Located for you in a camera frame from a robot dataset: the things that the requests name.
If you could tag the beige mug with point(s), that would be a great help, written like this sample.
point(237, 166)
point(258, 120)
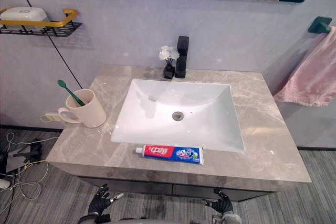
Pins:
point(89, 111)

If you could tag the white flower reed diffuser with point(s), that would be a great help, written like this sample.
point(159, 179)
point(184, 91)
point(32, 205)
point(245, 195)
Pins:
point(169, 72)

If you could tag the grey marble vanity cabinet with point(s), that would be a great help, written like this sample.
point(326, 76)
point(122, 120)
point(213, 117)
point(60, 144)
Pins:
point(262, 129)

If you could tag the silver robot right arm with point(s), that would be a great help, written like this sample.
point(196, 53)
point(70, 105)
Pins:
point(229, 218)

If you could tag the pink towel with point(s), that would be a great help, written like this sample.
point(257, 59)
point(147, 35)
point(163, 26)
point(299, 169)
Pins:
point(312, 77)

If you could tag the white floor device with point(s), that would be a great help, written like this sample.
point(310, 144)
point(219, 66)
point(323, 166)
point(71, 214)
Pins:
point(4, 183)

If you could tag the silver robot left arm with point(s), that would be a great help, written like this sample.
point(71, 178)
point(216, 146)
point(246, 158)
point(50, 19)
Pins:
point(92, 219)

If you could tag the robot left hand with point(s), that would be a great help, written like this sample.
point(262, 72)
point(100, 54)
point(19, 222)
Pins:
point(99, 205)

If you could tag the black floor stand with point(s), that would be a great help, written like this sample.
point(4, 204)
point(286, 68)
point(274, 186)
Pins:
point(32, 151)

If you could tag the black faucet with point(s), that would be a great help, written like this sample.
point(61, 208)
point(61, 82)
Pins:
point(181, 61)

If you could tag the black towel bar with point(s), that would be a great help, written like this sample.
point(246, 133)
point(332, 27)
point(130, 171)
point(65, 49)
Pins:
point(319, 24)

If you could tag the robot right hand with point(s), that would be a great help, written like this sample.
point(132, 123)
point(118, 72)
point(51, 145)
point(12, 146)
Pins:
point(221, 204)

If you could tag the green toothbrush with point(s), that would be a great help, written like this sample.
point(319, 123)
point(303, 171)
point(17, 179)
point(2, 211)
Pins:
point(71, 93)

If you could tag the white soap box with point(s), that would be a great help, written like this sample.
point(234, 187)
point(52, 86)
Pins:
point(23, 15)

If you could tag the metal sink drain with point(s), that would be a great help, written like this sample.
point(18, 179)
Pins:
point(177, 116)

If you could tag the black gold wall shelf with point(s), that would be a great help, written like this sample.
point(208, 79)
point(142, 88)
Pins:
point(63, 28)

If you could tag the red blue toothpaste tube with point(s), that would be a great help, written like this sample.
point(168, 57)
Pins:
point(168, 153)

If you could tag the white sink basin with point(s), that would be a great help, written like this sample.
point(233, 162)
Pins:
point(210, 119)

